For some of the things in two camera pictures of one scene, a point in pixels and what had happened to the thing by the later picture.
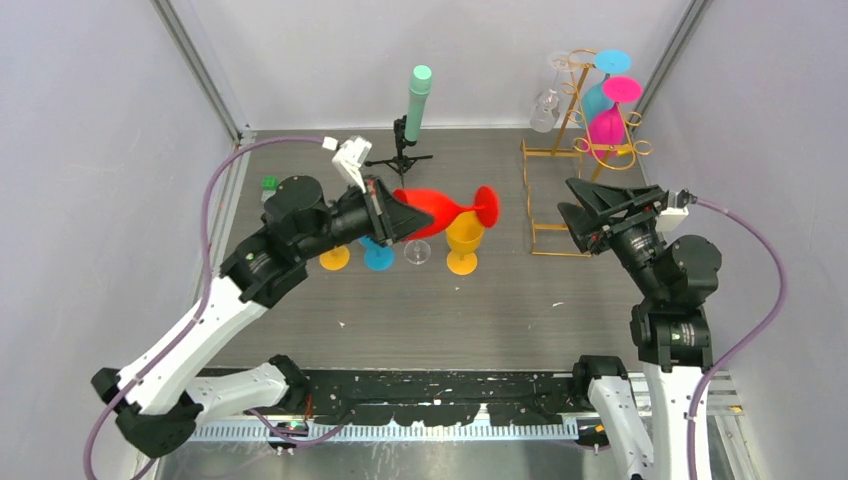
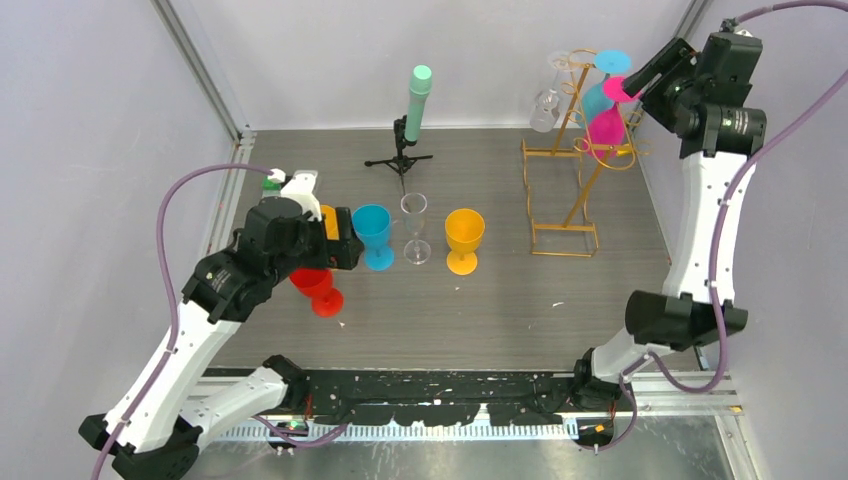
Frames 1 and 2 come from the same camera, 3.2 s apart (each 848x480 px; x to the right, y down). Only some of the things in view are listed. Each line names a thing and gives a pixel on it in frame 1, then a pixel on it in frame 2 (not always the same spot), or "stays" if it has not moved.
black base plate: (424, 397) stays
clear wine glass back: (545, 115) stays
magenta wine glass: (605, 135) stays
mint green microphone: (419, 88) stays
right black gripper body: (631, 238) -> (677, 63)
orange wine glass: (464, 236) stays
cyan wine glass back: (607, 62) stays
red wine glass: (485, 209) -> (317, 284)
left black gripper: (389, 220) -> (338, 254)
